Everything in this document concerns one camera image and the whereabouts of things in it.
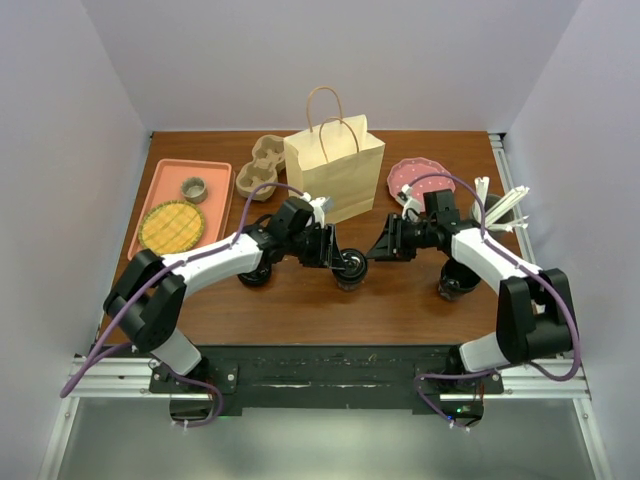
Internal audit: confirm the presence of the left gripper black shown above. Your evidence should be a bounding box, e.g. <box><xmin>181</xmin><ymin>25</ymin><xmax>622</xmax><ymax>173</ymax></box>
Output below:
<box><xmin>286</xmin><ymin>224</ymin><xmax>343</xmax><ymax>271</ymax></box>

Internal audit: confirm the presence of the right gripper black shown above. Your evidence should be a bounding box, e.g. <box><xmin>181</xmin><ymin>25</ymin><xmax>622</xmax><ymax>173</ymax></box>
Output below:
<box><xmin>366</xmin><ymin>213</ymin><xmax>436</xmax><ymax>263</ymax></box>

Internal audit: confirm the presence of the black cup lid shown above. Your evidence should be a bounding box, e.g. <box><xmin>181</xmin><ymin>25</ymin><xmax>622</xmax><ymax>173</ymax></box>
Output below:
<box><xmin>332</xmin><ymin>248</ymin><xmax>368</xmax><ymax>285</ymax></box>

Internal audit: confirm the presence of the black coffee cup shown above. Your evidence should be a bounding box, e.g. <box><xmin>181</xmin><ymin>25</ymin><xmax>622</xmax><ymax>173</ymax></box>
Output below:
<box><xmin>438</xmin><ymin>259</ymin><xmax>481</xmax><ymax>301</ymax></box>
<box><xmin>336</xmin><ymin>278</ymin><xmax>362</xmax><ymax>292</ymax></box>

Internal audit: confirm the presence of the brown paper bag with handles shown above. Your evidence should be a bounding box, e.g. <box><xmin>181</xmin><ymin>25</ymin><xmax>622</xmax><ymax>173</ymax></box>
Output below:
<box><xmin>283</xmin><ymin>86</ymin><xmax>385</xmax><ymax>224</ymax></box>

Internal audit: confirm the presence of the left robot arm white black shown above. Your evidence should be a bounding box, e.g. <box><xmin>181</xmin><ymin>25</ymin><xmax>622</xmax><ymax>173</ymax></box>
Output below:
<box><xmin>103</xmin><ymin>194</ymin><xmax>346</xmax><ymax>392</ymax></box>

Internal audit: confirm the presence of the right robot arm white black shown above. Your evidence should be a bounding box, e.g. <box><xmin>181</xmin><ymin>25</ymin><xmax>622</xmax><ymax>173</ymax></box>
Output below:
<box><xmin>367</xmin><ymin>189</ymin><xmax>580</xmax><ymax>393</ymax></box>

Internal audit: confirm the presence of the pink polka dot plate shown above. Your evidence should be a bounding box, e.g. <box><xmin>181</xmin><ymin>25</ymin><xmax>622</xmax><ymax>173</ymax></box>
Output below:
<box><xmin>387</xmin><ymin>157</ymin><xmax>456</xmax><ymax>209</ymax></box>

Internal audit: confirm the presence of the grey straw holder cup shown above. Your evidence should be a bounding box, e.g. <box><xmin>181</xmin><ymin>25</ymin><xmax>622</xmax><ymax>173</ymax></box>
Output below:
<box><xmin>467</xmin><ymin>193</ymin><xmax>516</xmax><ymax>236</ymax></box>

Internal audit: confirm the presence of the cardboard cup carrier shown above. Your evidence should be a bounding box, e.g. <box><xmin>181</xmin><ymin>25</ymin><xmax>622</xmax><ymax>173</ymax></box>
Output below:
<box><xmin>236</xmin><ymin>134</ymin><xmax>285</xmax><ymax>198</ymax></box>

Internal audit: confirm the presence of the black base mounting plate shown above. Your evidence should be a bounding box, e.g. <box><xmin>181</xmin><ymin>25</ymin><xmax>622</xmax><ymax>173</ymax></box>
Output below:
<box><xmin>150</xmin><ymin>345</ymin><xmax>504</xmax><ymax>421</ymax></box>

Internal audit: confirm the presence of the small grey ceramic cup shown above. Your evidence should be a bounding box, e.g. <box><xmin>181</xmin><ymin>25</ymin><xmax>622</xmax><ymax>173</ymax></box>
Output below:
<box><xmin>180</xmin><ymin>176</ymin><xmax>208</xmax><ymax>204</ymax></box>

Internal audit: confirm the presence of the yellow woven coaster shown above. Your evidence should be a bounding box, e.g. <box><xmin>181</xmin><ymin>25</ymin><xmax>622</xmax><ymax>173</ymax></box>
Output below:
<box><xmin>137</xmin><ymin>200</ymin><xmax>206</xmax><ymax>255</ymax></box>

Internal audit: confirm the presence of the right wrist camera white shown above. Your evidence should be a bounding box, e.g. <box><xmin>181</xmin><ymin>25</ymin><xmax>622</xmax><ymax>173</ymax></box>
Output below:
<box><xmin>396</xmin><ymin>184</ymin><xmax>424</xmax><ymax>222</ymax></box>

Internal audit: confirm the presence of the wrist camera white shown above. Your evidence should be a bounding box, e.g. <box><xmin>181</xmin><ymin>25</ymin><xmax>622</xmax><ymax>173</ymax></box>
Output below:
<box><xmin>396</xmin><ymin>184</ymin><xmax>424</xmax><ymax>222</ymax></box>
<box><xmin>301</xmin><ymin>192</ymin><xmax>334</xmax><ymax>227</ymax></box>

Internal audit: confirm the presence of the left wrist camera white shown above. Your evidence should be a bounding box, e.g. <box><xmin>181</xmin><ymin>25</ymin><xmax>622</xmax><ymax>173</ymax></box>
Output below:
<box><xmin>301</xmin><ymin>192</ymin><xmax>334</xmax><ymax>227</ymax></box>

